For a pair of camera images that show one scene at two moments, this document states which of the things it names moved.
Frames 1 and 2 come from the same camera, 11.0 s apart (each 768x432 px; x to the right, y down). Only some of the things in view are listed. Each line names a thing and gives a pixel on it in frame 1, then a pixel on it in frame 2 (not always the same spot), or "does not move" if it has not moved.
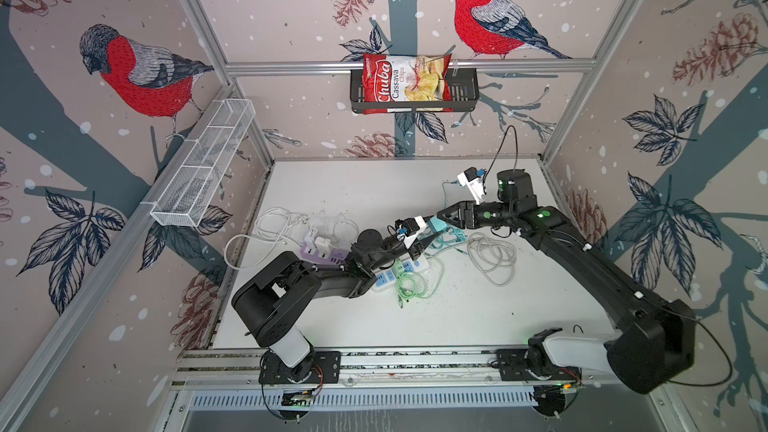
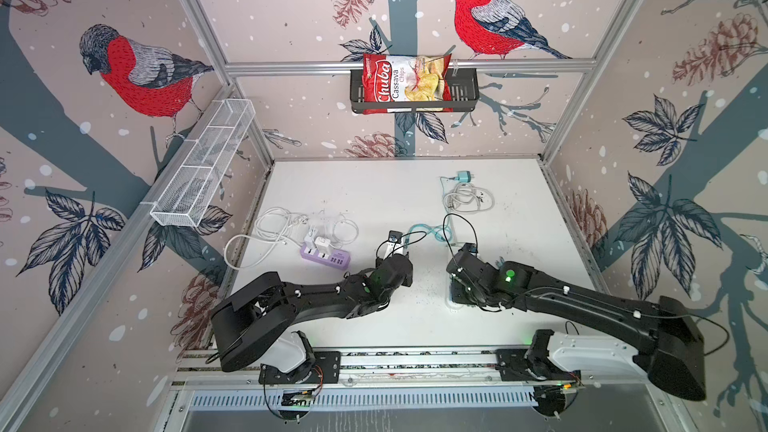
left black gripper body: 391,250 → 408,280
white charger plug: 322,245 does not move
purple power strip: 334,256 does not move
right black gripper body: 484,217 → 461,297
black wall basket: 465,89 does not move
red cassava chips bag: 404,78 does not move
